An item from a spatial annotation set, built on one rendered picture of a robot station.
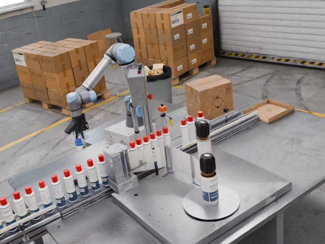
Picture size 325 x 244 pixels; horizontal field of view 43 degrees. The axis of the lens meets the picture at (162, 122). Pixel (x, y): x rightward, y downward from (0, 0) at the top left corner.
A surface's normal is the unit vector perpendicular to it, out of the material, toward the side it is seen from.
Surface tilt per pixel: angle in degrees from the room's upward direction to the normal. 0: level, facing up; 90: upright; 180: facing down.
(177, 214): 0
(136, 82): 90
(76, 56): 90
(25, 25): 90
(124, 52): 79
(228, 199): 0
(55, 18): 90
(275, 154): 0
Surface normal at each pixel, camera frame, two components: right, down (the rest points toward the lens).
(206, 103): 0.42, 0.33
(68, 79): 0.76, 0.18
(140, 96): 0.03, 0.41
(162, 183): -0.12, -0.90
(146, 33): -0.66, 0.37
